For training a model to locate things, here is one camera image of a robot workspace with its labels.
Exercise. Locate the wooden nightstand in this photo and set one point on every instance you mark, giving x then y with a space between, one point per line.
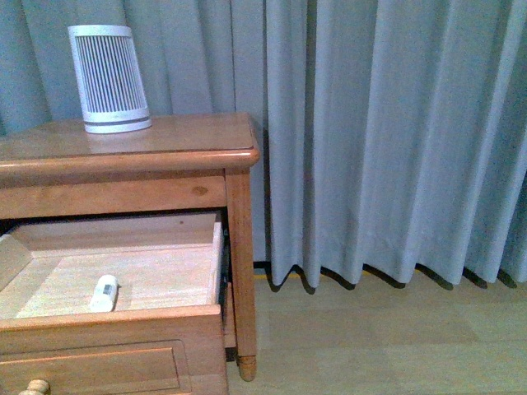
180 165

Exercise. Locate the white medicine bottle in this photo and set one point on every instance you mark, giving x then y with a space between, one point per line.
105 293

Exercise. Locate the white ribbed air purifier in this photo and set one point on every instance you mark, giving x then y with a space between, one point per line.
109 81

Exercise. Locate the grey curtain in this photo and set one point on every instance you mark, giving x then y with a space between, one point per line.
393 132

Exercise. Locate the wooden drawer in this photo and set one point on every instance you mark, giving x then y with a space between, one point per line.
166 334

